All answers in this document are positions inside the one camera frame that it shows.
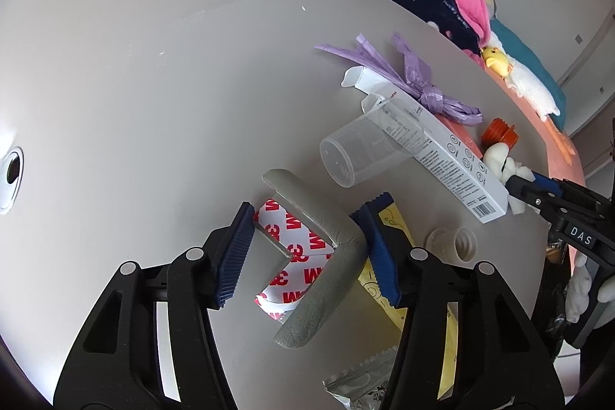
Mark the bed with pink sheet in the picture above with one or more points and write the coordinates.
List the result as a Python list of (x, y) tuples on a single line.
[(535, 136)]

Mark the silver foil wrapper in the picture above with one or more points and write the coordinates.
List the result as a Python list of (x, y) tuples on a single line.
[(355, 379)]

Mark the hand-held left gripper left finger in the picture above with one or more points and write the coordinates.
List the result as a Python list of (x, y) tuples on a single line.
[(235, 256)]

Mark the orange threaded cap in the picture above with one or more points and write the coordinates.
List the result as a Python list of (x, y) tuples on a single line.
[(499, 134)]

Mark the grey foam corner guard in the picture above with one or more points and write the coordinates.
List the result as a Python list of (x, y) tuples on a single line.
[(312, 218)]

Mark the navy printed garment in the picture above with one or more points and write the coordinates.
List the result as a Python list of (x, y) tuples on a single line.
[(432, 1)]

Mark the long white cardboard box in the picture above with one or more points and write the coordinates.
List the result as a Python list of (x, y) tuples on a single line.
[(456, 165)]

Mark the pink fleece garment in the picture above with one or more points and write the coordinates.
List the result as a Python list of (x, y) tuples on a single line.
[(468, 4)]

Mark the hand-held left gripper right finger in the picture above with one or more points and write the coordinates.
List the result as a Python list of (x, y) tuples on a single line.
[(379, 256)]

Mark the white goose plush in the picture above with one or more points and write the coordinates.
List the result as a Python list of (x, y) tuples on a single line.
[(528, 86)]

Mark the yellow paper packet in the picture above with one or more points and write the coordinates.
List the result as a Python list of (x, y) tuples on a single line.
[(398, 222)]

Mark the white tissue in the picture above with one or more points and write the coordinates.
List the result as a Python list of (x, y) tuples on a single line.
[(497, 158)]

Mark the yellow duck plush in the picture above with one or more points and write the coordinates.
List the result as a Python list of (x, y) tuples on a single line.
[(495, 59)]

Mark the purple plastic bag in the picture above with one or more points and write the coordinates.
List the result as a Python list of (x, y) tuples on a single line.
[(427, 95)]

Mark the white plastic screw cap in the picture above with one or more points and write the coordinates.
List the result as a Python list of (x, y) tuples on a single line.
[(449, 242)]

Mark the person's right hand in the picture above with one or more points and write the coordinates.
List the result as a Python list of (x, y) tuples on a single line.
[(580, 292)]

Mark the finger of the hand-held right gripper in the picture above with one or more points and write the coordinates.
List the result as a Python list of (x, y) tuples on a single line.
[(545, 180), (526, 194)]

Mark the teal blanket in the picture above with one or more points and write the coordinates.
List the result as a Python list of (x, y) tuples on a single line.
[(533, 59)]

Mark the clear plastic measuring cup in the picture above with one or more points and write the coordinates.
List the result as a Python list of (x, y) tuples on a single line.
[(355, 150)]

